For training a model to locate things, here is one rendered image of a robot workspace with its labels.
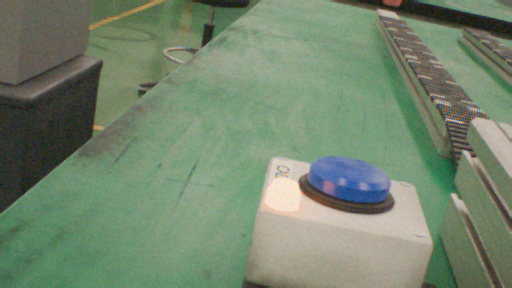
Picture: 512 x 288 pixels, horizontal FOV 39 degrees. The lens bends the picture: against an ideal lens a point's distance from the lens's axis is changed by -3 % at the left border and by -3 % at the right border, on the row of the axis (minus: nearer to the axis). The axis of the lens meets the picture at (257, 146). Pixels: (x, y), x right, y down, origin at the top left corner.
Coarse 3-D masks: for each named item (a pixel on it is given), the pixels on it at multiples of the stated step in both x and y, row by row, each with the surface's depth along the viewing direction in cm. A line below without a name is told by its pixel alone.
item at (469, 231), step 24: (480, 120) 46; (480, 144) 43; (504, 144) 41; (480, 168) 45; (504, 168) 37; (480, 192) 41; (504, 192) 37; (456, 216) 45; (480, 216) 40; (504, 216) 36; (456, 240) 44; (480, 240) 42; (504, 240) 35; (456, 264) 43; (480, 264) 38; (504, 264) 34
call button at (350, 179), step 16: (320, 160) 36; (336, 160) 36; (352, 160) 37; (320, 176) 34; (336, 176) 34; (352, 176) 34; (368, 176) 35; (384, 176) 35; (336, 192) 34; (352, 192) 34; (368, 192) 34; (384, 192) 35
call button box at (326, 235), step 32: (288, 160) 39; (320, 192) 35; (256, 224) 33; (288, 224) 32; (320, 224) 32; (352, 224) 32; (384, 224) 33; (416, 224) 34; (256, 256) 33; (288, 256) 33; (320, 256) 33; (352, 256) 33; (384, 256) 32; (416, 256) 32
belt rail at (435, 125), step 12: (384, 12) 154; (384, 36) 134; (396, 48) 114; (396, 60) 111; (408, 72) 97; (408, 84) 95; (420, 84) 86; (420, 96) 88; (420, 108) 83; (432, 108) 76; (432, 120) 77; (432, 132) 73; (444, 132) 68; (444, 144) 68; (444, 156) 68
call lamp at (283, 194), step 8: (272, 184) 33; (280, 184) 32; (288, 184) 33; (296, 184) 33; (272, 192) 33; (280, 192) 32; (288, 192) 32; (296, 192) 33; (272, 200) 33; (280, 200) 32; (288, 200) 32; (296, 200) 33; (280, 208) 32; (288, 208) 32; (296, 208) 33
